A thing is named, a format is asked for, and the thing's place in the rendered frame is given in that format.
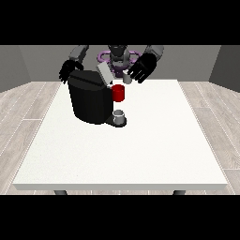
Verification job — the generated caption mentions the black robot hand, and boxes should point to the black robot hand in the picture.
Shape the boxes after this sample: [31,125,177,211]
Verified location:
[58,59,84,85]
[127,52,158,84]

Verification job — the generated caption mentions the small grey coffee pod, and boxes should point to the small grey coffee pod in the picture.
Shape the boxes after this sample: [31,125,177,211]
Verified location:
[122,69,133,84]

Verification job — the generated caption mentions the black coffee machine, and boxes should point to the black coffee machine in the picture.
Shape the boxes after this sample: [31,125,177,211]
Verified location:
[67,68,128,128]

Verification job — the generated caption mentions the red pod holder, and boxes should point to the red pod holder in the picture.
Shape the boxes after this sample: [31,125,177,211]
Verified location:
[111,83,126,103]

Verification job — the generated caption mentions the pale grey machine lid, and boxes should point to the pale grey machine lid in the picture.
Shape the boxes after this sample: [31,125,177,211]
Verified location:
[96,61,114,86]

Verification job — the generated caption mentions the grey robot trunk purple rings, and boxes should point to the grey robot trunk purple rings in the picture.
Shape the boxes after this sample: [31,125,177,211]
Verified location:
[97,45,141,79]

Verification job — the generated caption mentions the small grey cup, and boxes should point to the small grey cup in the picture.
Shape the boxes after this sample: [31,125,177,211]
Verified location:
[112,109,127,126]

